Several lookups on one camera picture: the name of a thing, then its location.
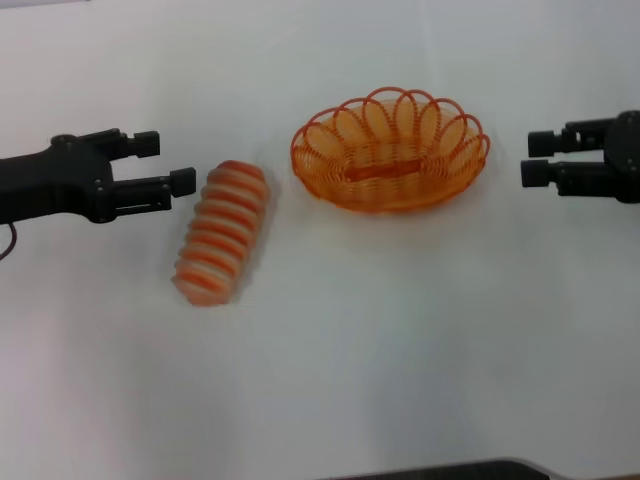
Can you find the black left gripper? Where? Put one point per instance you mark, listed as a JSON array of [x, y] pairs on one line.
[[55, 180]]

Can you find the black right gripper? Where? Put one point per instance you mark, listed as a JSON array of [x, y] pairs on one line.
[[625, 155]]

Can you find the orange white striped bread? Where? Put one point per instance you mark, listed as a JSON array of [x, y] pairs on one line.
[[222, 230]]

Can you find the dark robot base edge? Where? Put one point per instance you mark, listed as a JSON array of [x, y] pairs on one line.
[[440, 470]]

